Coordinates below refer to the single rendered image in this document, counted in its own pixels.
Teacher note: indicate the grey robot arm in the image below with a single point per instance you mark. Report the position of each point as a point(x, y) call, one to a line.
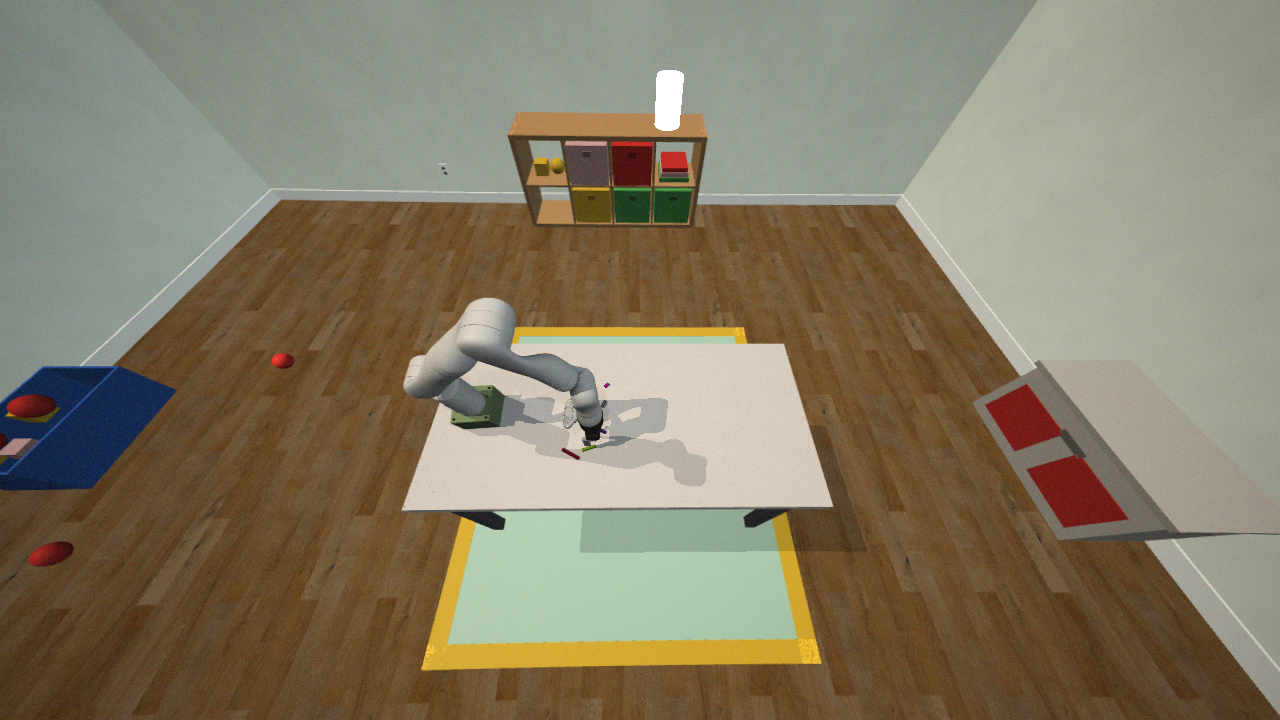
point(486, 335)

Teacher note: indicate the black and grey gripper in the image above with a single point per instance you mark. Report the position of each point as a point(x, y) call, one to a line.
point(591, 426)

